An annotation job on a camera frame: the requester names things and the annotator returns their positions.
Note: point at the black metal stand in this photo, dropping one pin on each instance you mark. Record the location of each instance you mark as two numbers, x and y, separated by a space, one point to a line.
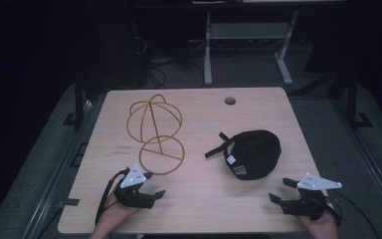
353 99
78 99

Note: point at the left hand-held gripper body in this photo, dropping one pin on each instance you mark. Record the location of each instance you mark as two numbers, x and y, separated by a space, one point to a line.
133 176

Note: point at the black cap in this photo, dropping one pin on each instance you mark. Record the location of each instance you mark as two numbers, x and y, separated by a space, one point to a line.
255 154

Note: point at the metal frame rail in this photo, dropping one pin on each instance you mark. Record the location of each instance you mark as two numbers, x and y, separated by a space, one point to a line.
368 156
63 159

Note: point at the grey metal desk frame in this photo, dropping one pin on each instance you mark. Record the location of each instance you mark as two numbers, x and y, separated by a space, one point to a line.
245 30

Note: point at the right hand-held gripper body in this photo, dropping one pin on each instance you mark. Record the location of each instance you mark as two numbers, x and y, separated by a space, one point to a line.
311 199

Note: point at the person's right hand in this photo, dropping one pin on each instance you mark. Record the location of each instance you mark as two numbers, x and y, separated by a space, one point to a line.
323 227

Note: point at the dark tape strip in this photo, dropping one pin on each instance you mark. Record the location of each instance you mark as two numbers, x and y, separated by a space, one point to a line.
69 202

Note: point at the person's left hand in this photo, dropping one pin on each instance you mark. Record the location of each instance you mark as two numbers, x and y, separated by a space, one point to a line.
119 214

